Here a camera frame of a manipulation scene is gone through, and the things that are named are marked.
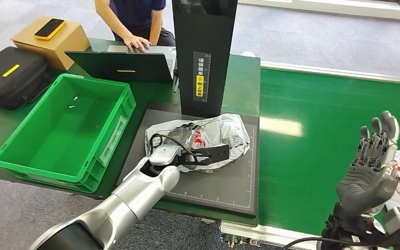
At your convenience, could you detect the person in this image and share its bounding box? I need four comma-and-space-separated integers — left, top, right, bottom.
94, 0, 176, 53

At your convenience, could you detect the black zip carry case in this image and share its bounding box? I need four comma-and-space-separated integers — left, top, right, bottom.
0, 46, 52, 110

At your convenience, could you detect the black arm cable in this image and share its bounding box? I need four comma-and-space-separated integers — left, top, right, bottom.
149, 132, 201, 163
279, 236, 377, 250

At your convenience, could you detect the pale long beam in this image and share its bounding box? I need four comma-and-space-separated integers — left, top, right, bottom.
237, 0, 400, 22

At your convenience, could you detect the black yellow label sticker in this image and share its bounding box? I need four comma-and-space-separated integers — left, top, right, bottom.
192, 52, 211, 104

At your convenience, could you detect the person's right hand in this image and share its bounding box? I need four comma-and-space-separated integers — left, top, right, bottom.
122, 35, 152, 53

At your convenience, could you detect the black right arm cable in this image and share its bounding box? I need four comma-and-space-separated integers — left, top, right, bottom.
279, 236, 377, 250

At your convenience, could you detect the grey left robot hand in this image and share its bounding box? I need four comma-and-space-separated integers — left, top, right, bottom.
167, 122, 201, 148

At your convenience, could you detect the brown cardboard box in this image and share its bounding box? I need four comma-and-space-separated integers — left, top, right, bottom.
10, 16, 91, 71

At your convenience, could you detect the phone in yellow case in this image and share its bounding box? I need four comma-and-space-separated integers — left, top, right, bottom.
33, 18, 67, 41

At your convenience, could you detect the dark laptop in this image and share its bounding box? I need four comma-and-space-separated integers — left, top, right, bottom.
65, 45, 177, 83

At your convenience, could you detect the black inbound scanner machine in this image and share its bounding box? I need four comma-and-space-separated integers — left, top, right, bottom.
116, 0, 260, 219

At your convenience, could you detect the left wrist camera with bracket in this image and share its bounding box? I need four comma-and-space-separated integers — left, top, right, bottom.
178, 144, 230, 167

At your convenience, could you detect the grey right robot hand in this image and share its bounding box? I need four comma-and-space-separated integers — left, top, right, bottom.
336, 110, 400, 215

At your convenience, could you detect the grey poly mailer red print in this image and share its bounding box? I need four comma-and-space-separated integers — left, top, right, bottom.
144, 114, 251, 173

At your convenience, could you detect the green plastic crate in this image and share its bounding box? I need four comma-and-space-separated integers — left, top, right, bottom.
0, 73, 137, 194

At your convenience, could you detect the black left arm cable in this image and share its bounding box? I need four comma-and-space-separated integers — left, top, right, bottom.
149, 132, 201, 163

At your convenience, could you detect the green conveyor belt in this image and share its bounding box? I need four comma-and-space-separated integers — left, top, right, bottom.
258, 67, 400, 239

